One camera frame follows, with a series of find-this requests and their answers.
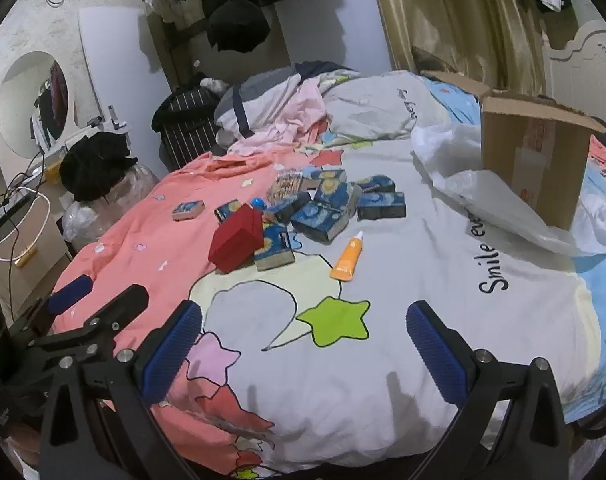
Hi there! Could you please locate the orange tube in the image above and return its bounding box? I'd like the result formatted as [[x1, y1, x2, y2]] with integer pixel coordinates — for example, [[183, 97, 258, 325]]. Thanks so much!
[[330, 230, 365, 281]]

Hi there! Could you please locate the cream carved headboard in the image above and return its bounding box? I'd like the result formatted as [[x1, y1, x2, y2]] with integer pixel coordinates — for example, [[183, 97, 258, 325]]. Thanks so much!
[[543, 15, 606, 136]]

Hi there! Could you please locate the white cable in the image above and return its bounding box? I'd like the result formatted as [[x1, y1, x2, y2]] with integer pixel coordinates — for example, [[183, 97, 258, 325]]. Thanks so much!
[[0, 187, 52, 262]]

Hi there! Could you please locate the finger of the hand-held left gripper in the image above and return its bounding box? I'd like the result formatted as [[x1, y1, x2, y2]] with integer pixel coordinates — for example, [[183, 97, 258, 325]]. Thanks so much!
[[10, 275, 94, 336], [28, 284, 150, 356]]

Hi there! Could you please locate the clear plastic bag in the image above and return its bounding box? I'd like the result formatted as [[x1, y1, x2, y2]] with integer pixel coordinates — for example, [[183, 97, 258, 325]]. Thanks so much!
[[60, 160, 161, 256]]

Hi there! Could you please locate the white plastic bag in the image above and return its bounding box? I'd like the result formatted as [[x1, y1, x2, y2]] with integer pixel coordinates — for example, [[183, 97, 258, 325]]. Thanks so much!
[[410, 122, 606, 258]]

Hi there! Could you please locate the black hanging garment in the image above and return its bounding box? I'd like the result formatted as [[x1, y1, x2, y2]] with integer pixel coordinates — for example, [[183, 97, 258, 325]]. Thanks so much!
[[203, 0, 274, 53]]

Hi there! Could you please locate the pile of blue printed boxes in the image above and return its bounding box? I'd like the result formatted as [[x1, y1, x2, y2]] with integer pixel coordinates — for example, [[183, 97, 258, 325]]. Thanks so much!
[[214, 167, 407, 272]]

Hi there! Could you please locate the black striped bag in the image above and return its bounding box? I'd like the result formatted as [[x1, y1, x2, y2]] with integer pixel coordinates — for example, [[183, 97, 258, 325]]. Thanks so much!
[[150, 80, 224, 171]]

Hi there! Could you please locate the black cloth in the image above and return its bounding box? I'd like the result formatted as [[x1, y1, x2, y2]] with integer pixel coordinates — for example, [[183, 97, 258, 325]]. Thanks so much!
[[58, 132, 139, 203]]

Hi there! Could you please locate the small metal fixture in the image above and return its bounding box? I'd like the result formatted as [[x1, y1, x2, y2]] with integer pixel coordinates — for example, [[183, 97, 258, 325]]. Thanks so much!
[[106, 104, 129, 131]]

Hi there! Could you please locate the cartoon printed bed sheet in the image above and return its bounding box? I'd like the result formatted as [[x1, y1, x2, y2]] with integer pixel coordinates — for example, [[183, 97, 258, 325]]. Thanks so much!
[[50, 72, 606, 478]]

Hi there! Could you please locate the white board panel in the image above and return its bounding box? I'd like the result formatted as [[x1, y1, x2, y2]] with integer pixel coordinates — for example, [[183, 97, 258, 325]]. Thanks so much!
[[274, 0, 396, 73], [78, 6, 174, 126]]

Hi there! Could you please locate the round mirror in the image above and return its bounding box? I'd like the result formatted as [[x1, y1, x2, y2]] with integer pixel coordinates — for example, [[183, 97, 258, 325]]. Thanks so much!
[[0, 51, 70, 157]]

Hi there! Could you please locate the beige cabinet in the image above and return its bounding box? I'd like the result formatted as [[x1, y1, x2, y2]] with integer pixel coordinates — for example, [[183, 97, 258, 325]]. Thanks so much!
[[0, 195, 74, 321]]

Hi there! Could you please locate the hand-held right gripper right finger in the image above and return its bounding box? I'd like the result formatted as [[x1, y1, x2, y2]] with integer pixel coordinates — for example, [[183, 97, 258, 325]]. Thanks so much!
[[405, 300, 568, 480]]

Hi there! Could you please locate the small blue printed cube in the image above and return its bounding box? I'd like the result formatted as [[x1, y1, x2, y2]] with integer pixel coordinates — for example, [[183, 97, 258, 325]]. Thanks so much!
[[171, 201, 205, 222]]

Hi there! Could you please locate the brown cardboard box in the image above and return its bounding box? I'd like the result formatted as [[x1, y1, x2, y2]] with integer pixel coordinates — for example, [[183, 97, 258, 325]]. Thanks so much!
[[423, 70, 606, 231]]

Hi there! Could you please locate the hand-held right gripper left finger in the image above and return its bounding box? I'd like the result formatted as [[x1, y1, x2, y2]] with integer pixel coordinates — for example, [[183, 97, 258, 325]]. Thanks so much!
[[39, 300, 204, 480]]

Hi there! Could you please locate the pink garment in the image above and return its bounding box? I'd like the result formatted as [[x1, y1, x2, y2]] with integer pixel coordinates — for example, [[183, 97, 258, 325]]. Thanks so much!
[[228, 77, 334, 158]]

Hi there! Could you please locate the red box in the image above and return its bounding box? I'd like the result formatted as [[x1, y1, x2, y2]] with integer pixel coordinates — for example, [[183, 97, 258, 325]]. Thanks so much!
[[208, 203, 265, 274]]

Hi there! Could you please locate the gold curtain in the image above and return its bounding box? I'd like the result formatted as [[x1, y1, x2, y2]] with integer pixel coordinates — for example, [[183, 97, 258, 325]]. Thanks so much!
[[365, 0, 548, 96]]

